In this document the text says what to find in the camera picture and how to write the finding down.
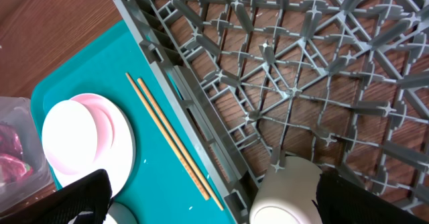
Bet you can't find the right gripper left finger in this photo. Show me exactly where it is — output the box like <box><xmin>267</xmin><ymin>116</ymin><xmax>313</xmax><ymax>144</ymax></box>
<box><xmin>1</xmin><ymin>169</ymin><xmax>113</xmax><ymax>224</ymax></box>

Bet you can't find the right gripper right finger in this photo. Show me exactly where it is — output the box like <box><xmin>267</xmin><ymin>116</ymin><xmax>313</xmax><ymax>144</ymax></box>
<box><xmin>313</xmin><ymin>173</ymin><xmax>428</xmax><ymax>224</ymax></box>

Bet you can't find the grey bowl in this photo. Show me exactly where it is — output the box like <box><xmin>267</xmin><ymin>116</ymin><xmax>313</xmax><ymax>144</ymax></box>
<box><xmin>103</xmin><ymin>203</ymin><xmax>137</xmax><ymax>224</ymax></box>

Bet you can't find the white cup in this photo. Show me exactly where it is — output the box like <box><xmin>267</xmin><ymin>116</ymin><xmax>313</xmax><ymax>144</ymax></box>
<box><xmin>249</xmin><ymin>156</ymin><xmax>322</xmax><ymax>224</ymax></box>

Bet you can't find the small pink plate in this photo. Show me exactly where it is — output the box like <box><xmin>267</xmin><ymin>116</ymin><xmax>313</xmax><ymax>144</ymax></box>
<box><xmin>42</xmin><ymin>93</ymin><xmax>114</xmax><ymax>175</ymax></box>

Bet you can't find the red snack wrapper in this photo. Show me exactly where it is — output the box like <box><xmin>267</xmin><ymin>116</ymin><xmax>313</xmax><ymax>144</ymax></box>
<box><xmin>1</xmin><ymin>123</ymin><xmax>34</xmax><ymax>186</ymax></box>

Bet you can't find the wooden chopstick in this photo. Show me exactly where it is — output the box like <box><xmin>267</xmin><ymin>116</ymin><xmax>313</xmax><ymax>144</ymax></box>
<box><xmin>137</xmin><ymin>78</ymin><xmax>224</xmax><ymax>211</ymax></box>
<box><xmin>125</xmin><ymin>72</ymin><xmax>210</xmax><ymax>201</ymax></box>

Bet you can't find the clear plastic waste bin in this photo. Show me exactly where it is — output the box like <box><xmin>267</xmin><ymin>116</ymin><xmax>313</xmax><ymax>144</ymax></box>
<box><xmin>1</xmin><ymin>97</ymin><xmax>53</xmax><ymax>212</ymax></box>

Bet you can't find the grey dishwasher rack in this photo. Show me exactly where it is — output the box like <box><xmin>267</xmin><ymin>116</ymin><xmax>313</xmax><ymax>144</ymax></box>
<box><xmin>113</xmin><ymin>0</ymin><xmax>428</xmax><ymax>223</ymax></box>

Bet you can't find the large white round plate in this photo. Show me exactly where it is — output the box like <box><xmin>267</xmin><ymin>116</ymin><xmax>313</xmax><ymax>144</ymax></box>
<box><xmin>49</xmin><ymin>94</ymin><xmax>135</xmax><ymax>195</ymax></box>

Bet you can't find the teal plastic serving tray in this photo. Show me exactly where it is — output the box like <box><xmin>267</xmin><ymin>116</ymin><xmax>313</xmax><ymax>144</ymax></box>
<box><xmin>31</xmin><ymin>21</ymin><xmax>233</xmax><ymax>223</ymax></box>

